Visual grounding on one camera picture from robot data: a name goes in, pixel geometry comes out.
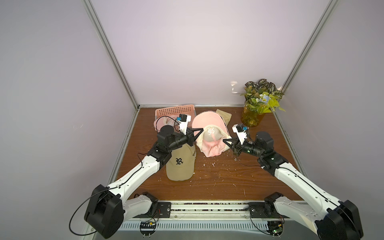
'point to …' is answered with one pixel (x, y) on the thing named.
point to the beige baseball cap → (180, 165)
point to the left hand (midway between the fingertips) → (203, 130)
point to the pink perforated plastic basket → (175, 111)
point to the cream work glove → (226, 116)
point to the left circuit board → (147, 228)
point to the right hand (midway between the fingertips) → (225, 137)
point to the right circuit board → (275, 228)
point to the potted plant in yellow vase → (260, 98)
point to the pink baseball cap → (215, 130)
